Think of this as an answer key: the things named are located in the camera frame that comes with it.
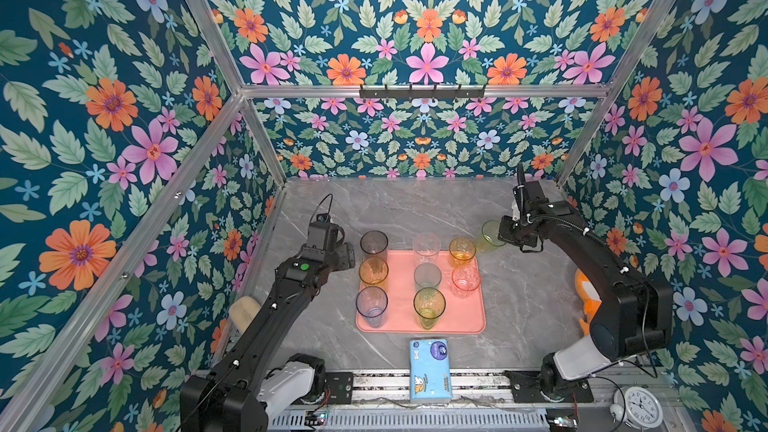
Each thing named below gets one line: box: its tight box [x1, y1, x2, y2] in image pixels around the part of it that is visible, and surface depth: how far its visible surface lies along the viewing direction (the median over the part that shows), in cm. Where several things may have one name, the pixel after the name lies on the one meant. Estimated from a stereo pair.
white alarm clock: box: [610, 386, 664, 430], surface depth 69 cm
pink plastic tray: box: [357, 250, 486, 334], surface depth 86 cm
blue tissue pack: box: [410, 339, 453, 401], surface depth 74 cm
